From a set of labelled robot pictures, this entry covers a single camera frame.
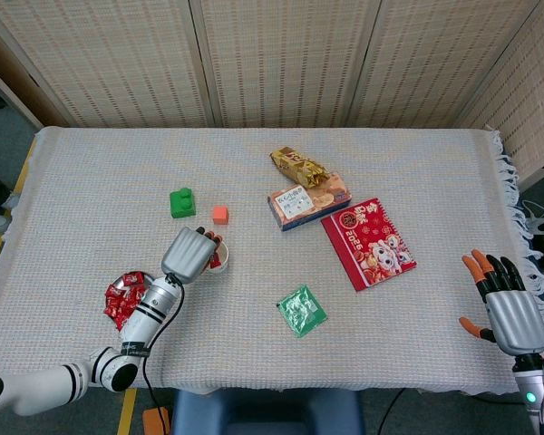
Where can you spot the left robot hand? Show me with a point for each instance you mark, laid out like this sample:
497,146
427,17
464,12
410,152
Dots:
186,254

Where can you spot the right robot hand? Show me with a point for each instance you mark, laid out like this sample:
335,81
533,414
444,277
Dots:
517,321

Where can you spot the red candy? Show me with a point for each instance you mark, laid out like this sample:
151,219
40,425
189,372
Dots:
215,263

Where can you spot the bowl of red candies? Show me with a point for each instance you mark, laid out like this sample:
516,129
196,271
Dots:
150,280

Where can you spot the heap of red candies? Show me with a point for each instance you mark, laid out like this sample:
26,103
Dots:
120,303

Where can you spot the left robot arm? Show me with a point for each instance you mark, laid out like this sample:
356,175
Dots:
145,312

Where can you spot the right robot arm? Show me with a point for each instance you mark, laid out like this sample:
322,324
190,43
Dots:
532,399

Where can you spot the white paper cup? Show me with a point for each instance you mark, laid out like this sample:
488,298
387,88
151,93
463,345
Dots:
223,263

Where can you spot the green toy building block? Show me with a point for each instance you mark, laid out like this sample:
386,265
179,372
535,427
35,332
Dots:
182,206

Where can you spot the orange cube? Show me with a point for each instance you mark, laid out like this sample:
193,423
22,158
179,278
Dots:
220,215

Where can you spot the white woven tablecloth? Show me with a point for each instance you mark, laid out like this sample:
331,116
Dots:
254,353

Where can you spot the orange and blue biscuit box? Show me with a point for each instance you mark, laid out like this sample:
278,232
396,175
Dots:
299,208

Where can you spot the green foil sachet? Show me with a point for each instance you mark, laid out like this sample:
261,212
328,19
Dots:
301,312

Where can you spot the golden snack bag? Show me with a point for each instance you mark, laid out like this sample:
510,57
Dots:
294,165

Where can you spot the red 2026 spiral calendar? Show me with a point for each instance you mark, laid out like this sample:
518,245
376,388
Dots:
367,244

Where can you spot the orange block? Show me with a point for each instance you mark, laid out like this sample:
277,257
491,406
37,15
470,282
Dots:
156,421

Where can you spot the woven bamboo screen panel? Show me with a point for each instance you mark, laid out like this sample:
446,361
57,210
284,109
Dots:
118,63
9,68
435,63
285,63
535,90

